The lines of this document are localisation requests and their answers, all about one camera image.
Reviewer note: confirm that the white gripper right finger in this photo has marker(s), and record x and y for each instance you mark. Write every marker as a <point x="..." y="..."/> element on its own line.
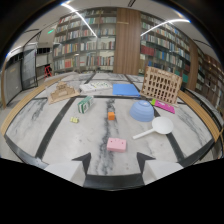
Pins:
<point x="160" y="169"/>

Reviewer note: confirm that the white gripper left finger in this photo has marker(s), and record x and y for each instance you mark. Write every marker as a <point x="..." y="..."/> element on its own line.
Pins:
<point x="68" y="169"/>

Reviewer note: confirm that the blue upturned bowl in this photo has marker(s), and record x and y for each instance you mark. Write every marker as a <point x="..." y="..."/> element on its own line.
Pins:
<point x="142" y="110"/>

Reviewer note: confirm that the white plastic spoon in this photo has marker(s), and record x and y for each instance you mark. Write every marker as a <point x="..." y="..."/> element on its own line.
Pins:
<point x="157" y="128"/>

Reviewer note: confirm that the pink rectangular block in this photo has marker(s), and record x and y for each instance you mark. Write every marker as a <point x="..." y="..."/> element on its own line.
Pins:
<point x="116" y="145"/>

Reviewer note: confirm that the small yellow-green block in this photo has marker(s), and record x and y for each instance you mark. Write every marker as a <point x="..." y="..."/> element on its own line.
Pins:
<point x="74" y="119"/>

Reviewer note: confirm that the green and white box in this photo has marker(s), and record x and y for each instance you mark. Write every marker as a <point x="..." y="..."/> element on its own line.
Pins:
<point x="85" y="104"/>

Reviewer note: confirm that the orange cube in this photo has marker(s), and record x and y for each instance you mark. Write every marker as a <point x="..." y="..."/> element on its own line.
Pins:
<point x="111" y="116"/>

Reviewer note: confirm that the wooden temple model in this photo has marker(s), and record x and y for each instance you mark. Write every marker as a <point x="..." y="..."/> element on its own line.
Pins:
<point x="62" y="93"/>

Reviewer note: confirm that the wooden lattice model building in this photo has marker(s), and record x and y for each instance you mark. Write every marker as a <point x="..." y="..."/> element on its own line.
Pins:
<point x="162" y="84"/>

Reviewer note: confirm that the blue folder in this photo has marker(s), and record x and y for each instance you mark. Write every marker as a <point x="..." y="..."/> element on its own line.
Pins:
<point x="126" y="90"/>

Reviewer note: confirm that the white printed book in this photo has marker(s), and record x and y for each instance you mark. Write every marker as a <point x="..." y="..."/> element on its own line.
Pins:
<point x="95" y="86"/>

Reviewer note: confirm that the red step stool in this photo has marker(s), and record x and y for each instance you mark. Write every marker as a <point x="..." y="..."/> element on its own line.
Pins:
<point x="48" y="71"/>

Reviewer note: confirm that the bookshelf with books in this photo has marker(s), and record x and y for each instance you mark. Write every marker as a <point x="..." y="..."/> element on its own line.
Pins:
<point x="85" y="41"/>
<point x="163" y="50"/>

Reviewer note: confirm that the brown wooden column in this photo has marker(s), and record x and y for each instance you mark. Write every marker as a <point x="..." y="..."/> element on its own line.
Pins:
<point x="127" y="40"/>

